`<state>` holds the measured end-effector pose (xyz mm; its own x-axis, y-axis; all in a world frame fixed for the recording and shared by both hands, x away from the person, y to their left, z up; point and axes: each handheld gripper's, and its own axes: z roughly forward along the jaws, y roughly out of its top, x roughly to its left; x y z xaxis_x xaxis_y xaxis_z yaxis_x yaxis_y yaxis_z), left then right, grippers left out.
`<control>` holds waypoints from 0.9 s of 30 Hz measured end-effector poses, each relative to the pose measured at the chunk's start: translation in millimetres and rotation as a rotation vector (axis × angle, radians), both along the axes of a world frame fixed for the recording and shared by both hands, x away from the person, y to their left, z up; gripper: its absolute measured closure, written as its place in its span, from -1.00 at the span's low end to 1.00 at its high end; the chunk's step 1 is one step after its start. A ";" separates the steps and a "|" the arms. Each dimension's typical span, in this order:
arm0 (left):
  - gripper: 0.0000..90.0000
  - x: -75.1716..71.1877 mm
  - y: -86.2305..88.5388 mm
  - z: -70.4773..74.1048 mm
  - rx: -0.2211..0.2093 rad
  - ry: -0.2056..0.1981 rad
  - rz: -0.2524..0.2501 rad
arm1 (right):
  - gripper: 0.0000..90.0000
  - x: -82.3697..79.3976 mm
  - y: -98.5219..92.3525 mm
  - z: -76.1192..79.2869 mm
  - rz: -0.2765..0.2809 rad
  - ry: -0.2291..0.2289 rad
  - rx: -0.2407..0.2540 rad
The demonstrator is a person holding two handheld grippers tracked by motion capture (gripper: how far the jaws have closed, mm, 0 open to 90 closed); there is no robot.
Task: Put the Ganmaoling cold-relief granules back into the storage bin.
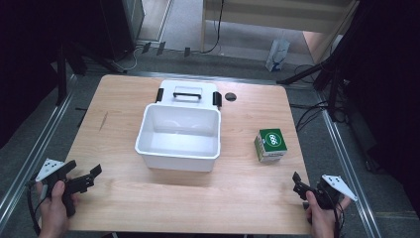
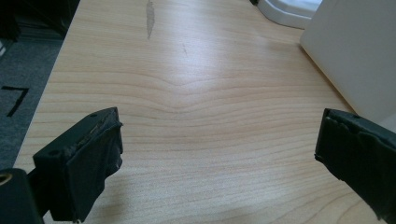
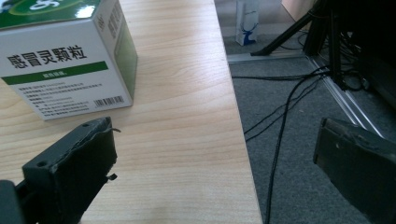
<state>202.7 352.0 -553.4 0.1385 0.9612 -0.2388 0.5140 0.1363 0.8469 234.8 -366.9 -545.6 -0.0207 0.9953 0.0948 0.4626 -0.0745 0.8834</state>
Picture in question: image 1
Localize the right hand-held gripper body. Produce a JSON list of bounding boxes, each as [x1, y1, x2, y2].
[[298, 174, 359, 211]]

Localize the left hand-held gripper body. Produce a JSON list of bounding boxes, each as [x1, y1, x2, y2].
[[35, 158, 97, 218]]

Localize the person's right hand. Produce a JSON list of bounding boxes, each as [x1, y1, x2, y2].
[[304, 190, 352, 238]]

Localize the person's left hand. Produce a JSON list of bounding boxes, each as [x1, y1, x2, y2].
[[35, 179, 81, 238]]

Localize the green and white carton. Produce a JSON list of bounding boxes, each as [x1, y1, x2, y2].
[[253, 128, 288, 164]]

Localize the black metal stand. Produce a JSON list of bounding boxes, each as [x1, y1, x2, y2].
[[53, 43, 88, 107]]

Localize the white plastic storage box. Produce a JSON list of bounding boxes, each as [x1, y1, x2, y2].
[[134, 79, 223, 174]]

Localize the black tripod stand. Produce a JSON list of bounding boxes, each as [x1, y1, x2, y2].
[[276, 6, 368, 123]]

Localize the white and blue bag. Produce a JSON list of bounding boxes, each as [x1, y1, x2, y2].
[[264, 38, 291, 72]]

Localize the black cabinet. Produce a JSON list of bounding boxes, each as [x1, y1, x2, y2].
[[98, 0, 147, 62]]

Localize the light wooden desk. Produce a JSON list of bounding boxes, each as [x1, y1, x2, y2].
[[199, 0, 361, 65]]

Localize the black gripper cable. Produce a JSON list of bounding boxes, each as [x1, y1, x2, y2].
[[330, 194, 346, 238], [25, 179, 46, 236]]

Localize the metal floor rail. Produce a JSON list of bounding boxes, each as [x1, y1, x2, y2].
[[315, 90, 384, 238], [0, 73, 78, 229]]

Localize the black floor cables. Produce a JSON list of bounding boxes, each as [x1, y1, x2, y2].
[[289, 63, 348, 133]]

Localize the white floor cable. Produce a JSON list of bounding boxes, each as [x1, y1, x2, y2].
[[113, 46, 142, 72]]

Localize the black hanging cable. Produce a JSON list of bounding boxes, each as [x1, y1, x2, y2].
[[200, 0, 226, 55]]

